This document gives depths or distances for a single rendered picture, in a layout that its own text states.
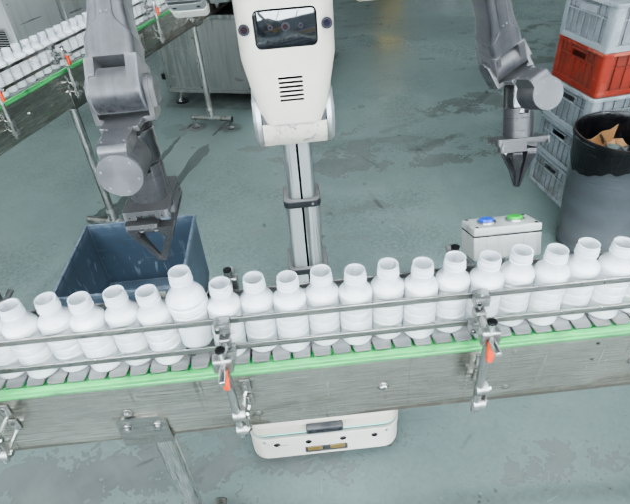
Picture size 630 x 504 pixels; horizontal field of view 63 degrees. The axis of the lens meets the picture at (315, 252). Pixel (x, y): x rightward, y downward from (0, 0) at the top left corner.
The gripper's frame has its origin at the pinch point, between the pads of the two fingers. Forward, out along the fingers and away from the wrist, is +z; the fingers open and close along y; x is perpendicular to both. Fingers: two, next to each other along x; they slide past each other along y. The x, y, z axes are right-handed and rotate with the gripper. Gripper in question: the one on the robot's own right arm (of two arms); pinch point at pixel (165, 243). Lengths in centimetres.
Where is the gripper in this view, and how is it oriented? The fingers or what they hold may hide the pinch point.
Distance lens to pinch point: 84.5
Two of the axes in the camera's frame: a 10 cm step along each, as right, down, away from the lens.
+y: 0.8, 5.9, -8.0
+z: 0.6, 8.0, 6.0
